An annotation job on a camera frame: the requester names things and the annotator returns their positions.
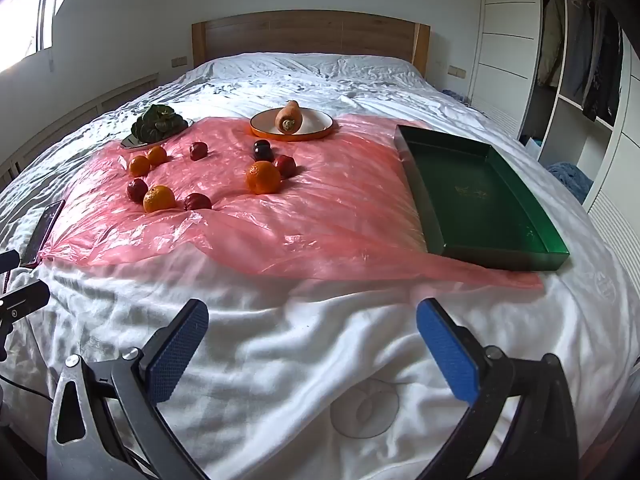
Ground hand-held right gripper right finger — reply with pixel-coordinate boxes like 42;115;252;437
416;297;581;480

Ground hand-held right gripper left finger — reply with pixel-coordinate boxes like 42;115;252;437
46;298;211;480

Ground green rectangular tray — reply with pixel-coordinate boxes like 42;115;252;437
393;124;571;272

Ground black smartphone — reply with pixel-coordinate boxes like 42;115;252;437
20;199;66;268

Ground silver plate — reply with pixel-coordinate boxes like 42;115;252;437
120;119;195;151

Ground pink plastic sheet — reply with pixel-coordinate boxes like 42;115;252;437
39;114;545;291

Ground large orange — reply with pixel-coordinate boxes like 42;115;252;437
244;160;282;195

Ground green leafy vegetable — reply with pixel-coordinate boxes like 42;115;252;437
131;104;190;141

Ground blue fluffy blanket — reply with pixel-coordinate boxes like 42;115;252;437
545;161;593;206

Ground window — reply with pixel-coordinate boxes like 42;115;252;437
0;0;76;73

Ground carrot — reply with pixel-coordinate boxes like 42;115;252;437
275;100;302;135

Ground dark hanging clothes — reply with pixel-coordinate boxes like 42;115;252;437
582;2;623;123

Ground beige hanging jacket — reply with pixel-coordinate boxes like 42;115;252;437
537;0;566;88

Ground grey blue hanging jacket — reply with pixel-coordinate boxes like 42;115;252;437
565;0;596;106

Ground wooden headboard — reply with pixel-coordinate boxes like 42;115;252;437
191;10;431;78

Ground white wardrobe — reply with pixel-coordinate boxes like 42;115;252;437
470;0;640;241

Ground black cable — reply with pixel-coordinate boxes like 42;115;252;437
0;379;57;403

